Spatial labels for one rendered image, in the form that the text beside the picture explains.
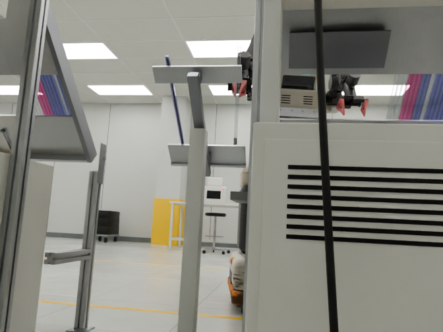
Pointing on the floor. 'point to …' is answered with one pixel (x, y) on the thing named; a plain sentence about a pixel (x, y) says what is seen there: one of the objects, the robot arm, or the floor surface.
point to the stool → (215, 234)
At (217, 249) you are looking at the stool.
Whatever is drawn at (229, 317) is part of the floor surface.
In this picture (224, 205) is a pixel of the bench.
